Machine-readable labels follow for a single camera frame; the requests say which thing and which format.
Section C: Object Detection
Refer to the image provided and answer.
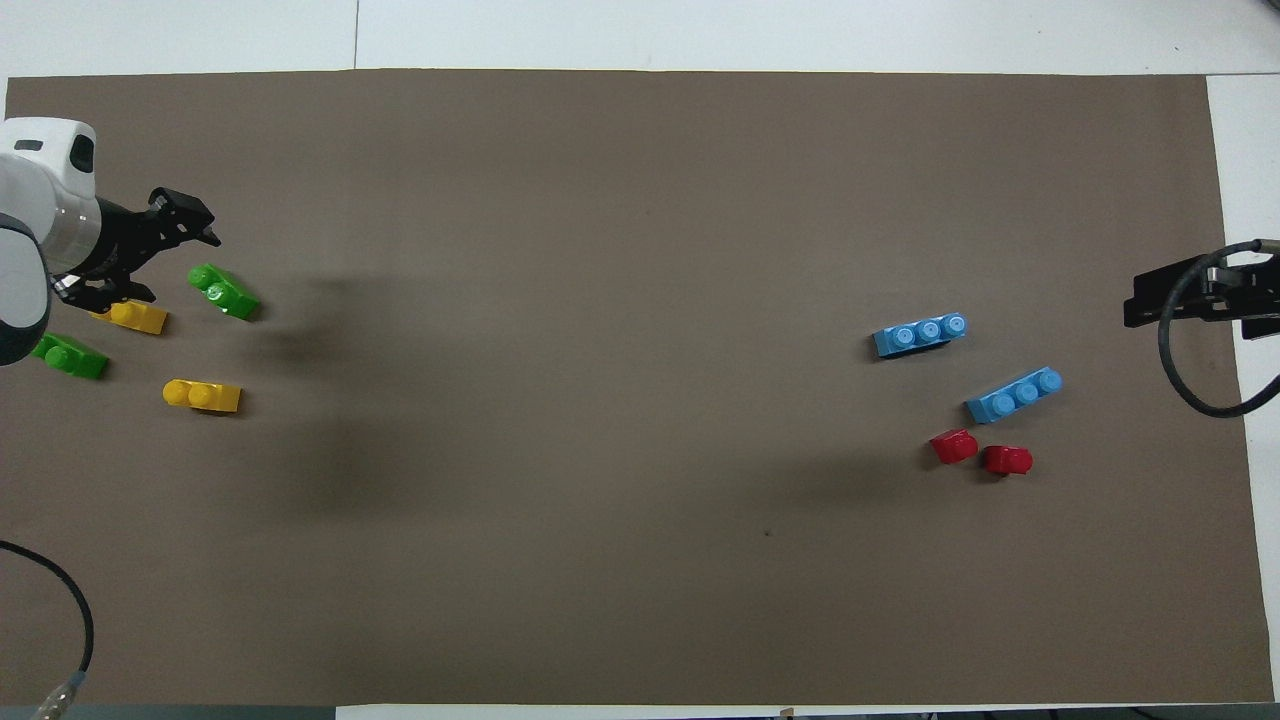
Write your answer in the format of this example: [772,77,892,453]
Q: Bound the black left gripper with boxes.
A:
[50,186,222,312]

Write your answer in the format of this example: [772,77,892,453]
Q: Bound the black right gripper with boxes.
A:
[1122,255,1280,342]

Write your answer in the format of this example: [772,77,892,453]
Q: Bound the green two-stud block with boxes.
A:
[187,262,262,322]
[32,334,110,381]

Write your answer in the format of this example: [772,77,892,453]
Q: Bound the blue three-stud block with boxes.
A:
[871,312,969,360]
[964,367,1065,426]

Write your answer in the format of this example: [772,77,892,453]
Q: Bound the yellow two-stud block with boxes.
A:
[88,299,169,336]
[162,378,243,414]

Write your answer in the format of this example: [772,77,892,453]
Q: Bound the brown table mat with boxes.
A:
[0,68,1277,707]

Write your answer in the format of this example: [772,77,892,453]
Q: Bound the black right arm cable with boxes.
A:
[1157,238,1280,419]

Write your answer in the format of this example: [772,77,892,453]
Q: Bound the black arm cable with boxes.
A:
[0,539,97,720]
[1157,238,1280,419]

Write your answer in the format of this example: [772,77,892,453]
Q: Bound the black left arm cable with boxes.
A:
[0,539,97,720]

